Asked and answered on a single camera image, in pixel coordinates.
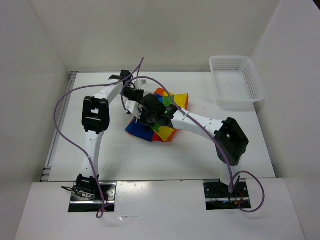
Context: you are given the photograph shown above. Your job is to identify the rainbow striped shorts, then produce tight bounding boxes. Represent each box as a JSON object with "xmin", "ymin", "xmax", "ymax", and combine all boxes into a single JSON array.
[{"xmin": 124, "ymin": 87, "xmax": 189, "ymax": 142}]

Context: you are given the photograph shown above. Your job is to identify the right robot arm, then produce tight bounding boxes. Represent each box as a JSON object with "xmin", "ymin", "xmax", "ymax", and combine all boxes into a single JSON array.
[{"xmin": 138, "ymin": 94, "xmax": 249, "ymax": 197}]

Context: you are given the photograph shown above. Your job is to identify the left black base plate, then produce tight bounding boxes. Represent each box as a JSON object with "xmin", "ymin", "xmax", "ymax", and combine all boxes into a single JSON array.
[{"xmin": 68, "ymin": 182, "xmax": 117, "ymax": 213}]

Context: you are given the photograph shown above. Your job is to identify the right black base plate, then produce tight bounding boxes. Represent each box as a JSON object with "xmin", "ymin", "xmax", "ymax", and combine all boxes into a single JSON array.
[{"xmin": 203, "ymin": 179, "xmax": 252, "ymax": 211}]

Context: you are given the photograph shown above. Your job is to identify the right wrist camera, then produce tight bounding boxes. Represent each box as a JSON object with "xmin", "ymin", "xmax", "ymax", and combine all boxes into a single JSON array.
[{"xmin": 125, "ymin": 100, "xmax": 143, "ymax": 119}]

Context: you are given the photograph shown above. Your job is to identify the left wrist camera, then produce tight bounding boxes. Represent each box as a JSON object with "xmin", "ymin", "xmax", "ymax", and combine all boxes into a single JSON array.
[{"xmin": 132, "ymin": 78, "xmax": 147, "ymax": 90}]

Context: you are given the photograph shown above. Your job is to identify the white plastic basket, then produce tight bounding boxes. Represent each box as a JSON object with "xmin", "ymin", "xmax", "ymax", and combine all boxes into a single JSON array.
[{"xmin": 209, "ymin": 55, "xmax": 265, "ymax": 106}]

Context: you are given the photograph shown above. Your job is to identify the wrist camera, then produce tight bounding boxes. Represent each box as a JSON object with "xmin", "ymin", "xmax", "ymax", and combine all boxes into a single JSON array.
[
  {"xmin": 132, "ymin": 78, "xmax": 147, "ymax": 90},
  {"xmin": 125, "ymin": 100, "xmax": 143, "ymax": 119}
]

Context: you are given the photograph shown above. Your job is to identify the metal rail table edge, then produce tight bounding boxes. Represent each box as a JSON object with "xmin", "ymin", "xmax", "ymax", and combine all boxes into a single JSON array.
[{"xmin": 40, "ymin": 71, "xmax": 79, "ymax": 182}]

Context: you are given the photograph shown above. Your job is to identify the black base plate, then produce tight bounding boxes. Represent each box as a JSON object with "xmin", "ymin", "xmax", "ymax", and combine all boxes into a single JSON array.
[
  {"xmin": 203, "ymin": 179, "xmax": 252, "ymax": 211},
  {"xmin": 68, "ymin": 182, "xmax": 117, "ymax": 213}
]

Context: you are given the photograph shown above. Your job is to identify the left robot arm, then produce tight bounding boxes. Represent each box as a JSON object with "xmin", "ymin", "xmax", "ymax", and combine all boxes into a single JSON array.
[{"xmin": 73, "ymin": 70, "xmax": 147, "ymax": 201}]

